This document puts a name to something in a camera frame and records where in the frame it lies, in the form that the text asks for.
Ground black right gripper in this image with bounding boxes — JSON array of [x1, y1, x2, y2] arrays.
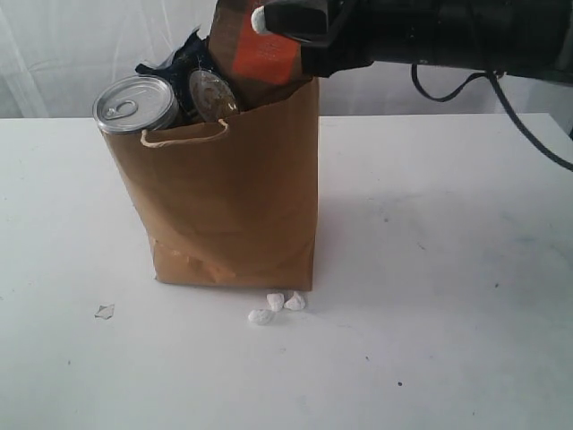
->
[[262, 1, 403, 77]]

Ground spaghetti package dark blue ends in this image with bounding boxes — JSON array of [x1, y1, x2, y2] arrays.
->
[[135, 30, 241, 125]]

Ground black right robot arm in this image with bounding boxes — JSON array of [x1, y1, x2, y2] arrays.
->
[[262, 0, 572, 84]]

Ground brown pouch orange label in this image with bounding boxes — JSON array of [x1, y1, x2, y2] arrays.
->
[[209, 0, 311, 110]]

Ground brown paper shopping bag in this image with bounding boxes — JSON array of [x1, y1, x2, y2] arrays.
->
[[105, 80, 319, 291]]

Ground dark tea can silver lid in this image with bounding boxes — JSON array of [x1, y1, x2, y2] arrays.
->
[[92, 75, 179, 134]]

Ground small clear plastic scrap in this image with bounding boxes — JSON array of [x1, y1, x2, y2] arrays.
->
[[94, 304, 115, 320]]

